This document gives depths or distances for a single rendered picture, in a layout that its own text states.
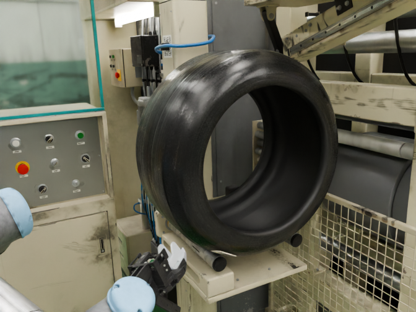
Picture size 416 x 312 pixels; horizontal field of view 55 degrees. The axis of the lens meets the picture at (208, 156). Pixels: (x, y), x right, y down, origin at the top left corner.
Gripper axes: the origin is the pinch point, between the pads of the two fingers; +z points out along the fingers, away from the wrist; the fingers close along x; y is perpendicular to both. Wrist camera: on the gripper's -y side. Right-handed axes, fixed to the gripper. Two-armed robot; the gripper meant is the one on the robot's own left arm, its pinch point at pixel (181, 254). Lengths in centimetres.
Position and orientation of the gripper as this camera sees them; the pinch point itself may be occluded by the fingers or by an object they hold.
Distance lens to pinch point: 98.8
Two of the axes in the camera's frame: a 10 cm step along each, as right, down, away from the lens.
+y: -4.0, -8.9, -2.3
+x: -8.5, 2.6, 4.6
